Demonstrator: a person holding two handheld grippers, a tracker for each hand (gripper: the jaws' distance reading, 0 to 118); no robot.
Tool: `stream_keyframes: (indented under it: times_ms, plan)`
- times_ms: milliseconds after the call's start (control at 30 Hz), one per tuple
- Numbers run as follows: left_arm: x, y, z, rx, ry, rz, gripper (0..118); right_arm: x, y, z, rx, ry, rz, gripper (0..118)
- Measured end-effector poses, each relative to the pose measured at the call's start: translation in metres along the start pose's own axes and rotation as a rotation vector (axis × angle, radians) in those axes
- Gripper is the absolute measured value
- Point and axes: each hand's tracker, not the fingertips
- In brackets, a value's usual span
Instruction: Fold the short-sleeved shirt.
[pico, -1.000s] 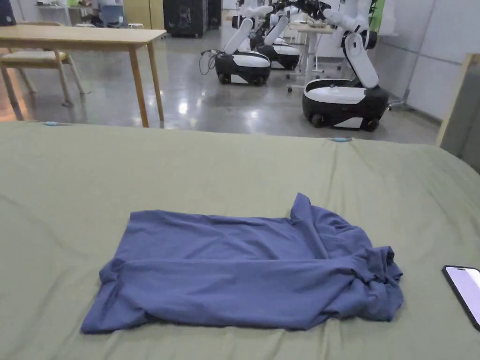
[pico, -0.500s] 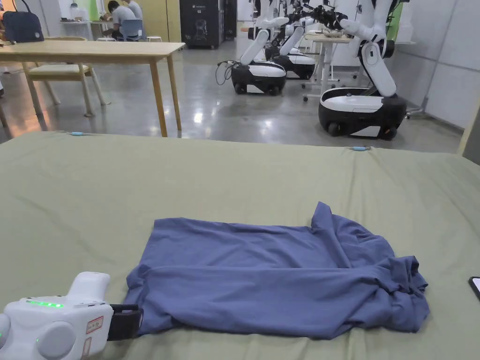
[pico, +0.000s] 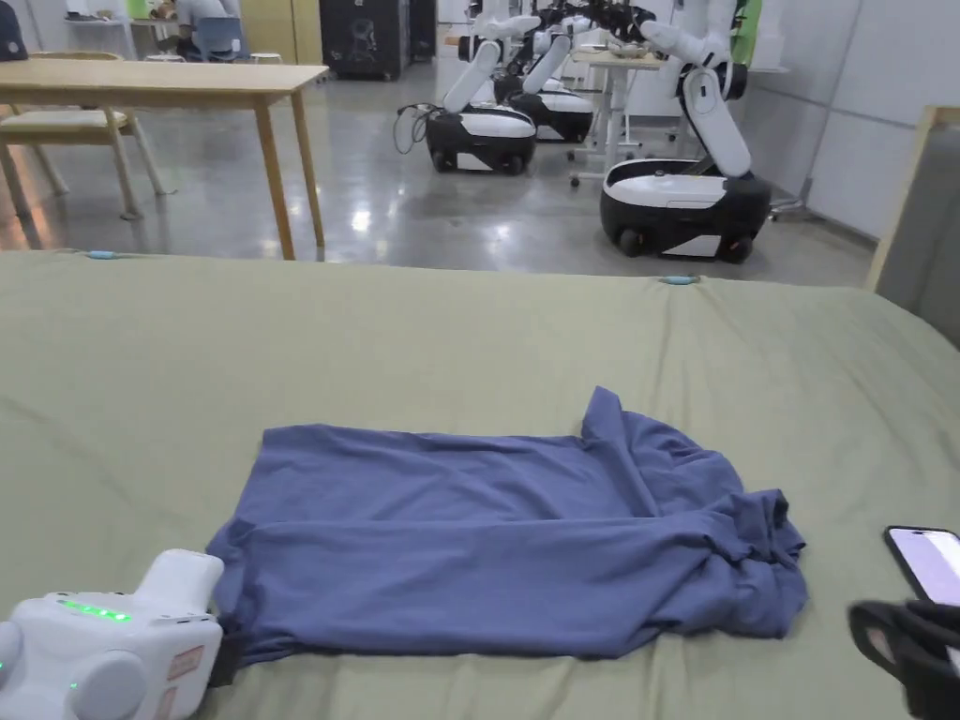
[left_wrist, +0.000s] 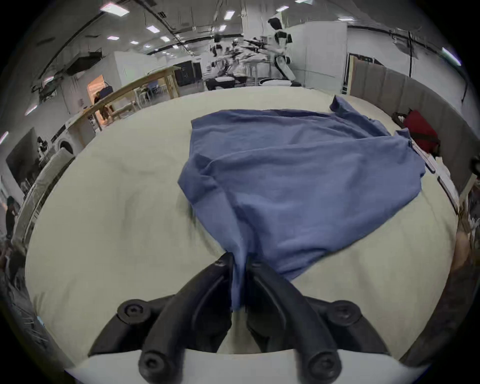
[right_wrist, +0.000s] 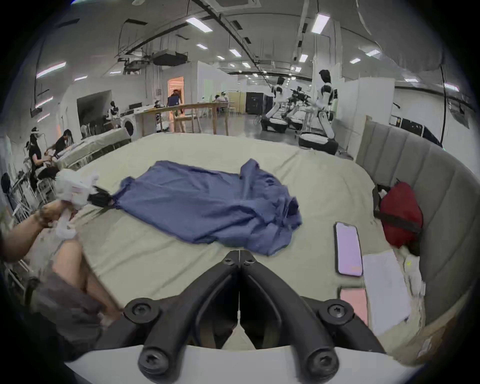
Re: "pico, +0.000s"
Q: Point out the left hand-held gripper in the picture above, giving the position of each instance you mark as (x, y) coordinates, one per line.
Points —
(97, 660)

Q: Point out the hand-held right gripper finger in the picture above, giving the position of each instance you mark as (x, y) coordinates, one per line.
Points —
(870, 637)
(941, 660)

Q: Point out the blue shirt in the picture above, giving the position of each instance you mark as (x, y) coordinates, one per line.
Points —
(487, 540)

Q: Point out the black smartphone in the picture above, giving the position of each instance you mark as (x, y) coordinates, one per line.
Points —
(934, 562)

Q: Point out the teal sheet clip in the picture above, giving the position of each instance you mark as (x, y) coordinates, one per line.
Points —
(679, 280)
(103, 255)

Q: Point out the bed with pale green sheet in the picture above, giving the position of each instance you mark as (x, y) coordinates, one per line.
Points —
(450, 345)

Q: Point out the white wheeled robot black base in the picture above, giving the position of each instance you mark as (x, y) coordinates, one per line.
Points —
(562, 105)
(480, 127)
(690, 195)

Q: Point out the white-legged desk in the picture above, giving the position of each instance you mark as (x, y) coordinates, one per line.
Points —
(619, 67)

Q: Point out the black cabinet on castors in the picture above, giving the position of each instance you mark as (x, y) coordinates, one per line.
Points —
(375, 37)

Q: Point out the grey padded headboard wooden frame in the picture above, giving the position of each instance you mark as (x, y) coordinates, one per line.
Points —
(926, 225)

